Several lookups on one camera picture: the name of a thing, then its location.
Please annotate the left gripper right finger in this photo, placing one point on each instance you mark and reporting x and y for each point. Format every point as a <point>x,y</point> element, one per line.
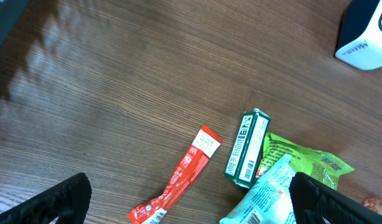
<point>314,202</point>

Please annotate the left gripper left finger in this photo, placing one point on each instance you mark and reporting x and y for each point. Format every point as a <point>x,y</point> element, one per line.
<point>66,202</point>

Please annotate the green snack bag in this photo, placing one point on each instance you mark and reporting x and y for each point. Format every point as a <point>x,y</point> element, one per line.
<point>323,166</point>

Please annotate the pale green wipes packet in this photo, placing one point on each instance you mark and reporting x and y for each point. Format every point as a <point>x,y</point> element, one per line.
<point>268,200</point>

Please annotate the dark green small box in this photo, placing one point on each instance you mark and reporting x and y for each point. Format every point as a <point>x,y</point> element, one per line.
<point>247,148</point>

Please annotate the red snack packet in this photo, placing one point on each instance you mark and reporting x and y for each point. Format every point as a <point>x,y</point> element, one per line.
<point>186,172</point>

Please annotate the white barcode scanner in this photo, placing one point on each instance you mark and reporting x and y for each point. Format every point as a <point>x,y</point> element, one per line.
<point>360,35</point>

